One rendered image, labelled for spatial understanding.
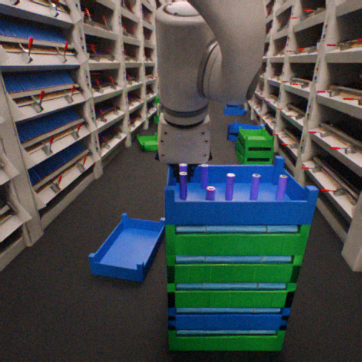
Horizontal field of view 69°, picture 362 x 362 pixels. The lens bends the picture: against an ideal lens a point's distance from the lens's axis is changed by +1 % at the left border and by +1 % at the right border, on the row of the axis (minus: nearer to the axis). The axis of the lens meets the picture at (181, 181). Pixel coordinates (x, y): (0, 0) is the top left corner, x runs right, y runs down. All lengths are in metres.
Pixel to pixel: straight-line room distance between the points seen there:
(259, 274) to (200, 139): 0.34
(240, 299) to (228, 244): 0.17
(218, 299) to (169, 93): 0.49
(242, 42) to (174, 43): 0.10
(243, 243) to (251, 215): 0.07
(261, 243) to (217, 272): 0.12
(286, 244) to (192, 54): 0.42
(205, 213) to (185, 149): 0.14
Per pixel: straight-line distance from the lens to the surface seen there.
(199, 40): 0.39
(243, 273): 0.64
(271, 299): 0.72
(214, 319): 0.74
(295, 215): 0.58
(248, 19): 0.34
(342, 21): 1.64
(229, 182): 0.61
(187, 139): 0.48
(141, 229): 1.24
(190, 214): 0.53
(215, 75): 0.37
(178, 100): 0.42
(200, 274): 0.63
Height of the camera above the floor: 0.70
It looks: 24 degrees down
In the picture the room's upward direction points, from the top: straight up
